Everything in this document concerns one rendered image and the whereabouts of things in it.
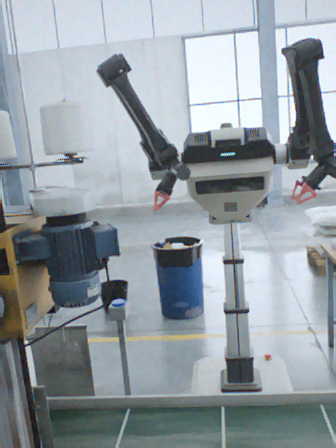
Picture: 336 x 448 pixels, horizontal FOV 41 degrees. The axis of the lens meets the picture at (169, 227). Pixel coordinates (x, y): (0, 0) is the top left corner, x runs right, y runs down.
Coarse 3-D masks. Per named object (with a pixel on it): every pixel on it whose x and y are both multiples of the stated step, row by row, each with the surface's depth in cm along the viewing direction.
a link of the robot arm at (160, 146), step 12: (96, 72) 157; (120, 72) 162; (108, 84) 158; (120, 84) 158; (132, 96) 161; (132, 108) 163; (144, 108) 165; (144, 120) 166; (144, 132) 171; (156, 132) 170; (156, 144) 171; (168, 144) 173; (168, 156) 175
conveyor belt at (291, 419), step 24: (144, 408) 202; (168, 408) 200; (192, 408) 199; (216, 408) 197; (240, 408) 196; (264, 408) 194; (288, 408) 193; (312, 408) 191; (72, 432) 189; (96, 432) 188; (120, 432) 187; (144, 432) 185; (168, 432) 184; (192, 432) 183; (216, 432) 181; (240, 432) 180; (264, 432) 179; (288, 432) 177; (312, 432) 176
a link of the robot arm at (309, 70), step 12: (288, 60) 148; (312, 60) 148; (300, 72) 151; (312, 72) 148; (312, 84) 151; (312, 96) 153; (312, 108) 156; (324, 108) 157; (312, 120) 160; (324, 120) 160; (312, 132) 164; (324, 132) 162; (312, 144) 168; (324, 144) 166; (324, 156) 169
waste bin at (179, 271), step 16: (160, 240) 418; (176, 240) 425; (192, 240) 418; (160, 256) 388; (176, 256) 381; (192, 256) 385; (160, 272) 394; (176, 272) 385; (192, 272) 388; (160, 288) 400; (176, 288) 389; (192, 288) 391; (160, 304) 411; (176, 304) 393; (192, 304) 394
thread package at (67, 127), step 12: (48, 108) 135; (60, 108) 135; (72, 108) 136; (84, 108) 138; (48, 120) 136; (60, 120) 135; (72, 120) 136; (84, 120) 138; (48, 132) 137; (60, 132) 136; (72, 132) 136; (84, 132) 139; (48, 144) 138; (60, 144) 136; (72, 144) 137; (84, 144) 139; (72, 156) 143
